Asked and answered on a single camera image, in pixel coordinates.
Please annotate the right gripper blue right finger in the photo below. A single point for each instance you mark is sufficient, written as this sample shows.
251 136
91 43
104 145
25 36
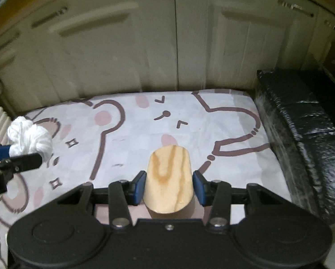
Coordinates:
202 189

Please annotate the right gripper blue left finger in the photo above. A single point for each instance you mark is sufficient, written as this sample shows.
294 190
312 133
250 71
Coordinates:
135 191

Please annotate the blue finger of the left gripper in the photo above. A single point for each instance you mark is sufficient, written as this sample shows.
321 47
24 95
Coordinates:
4 151
23 163

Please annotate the white knotted cloth ball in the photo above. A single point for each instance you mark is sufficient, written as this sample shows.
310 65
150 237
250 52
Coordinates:
25 138

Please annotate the oval wooden block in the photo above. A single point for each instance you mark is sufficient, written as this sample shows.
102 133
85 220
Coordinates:
168 188

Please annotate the cartoon bear bed sheet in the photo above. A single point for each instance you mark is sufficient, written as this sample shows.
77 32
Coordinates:
109 138

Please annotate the cream cabinet with doors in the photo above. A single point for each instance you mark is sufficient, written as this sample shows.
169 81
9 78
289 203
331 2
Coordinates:
57 50

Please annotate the black glossy wrapped cushion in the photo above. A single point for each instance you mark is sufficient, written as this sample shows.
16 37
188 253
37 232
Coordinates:
297 109

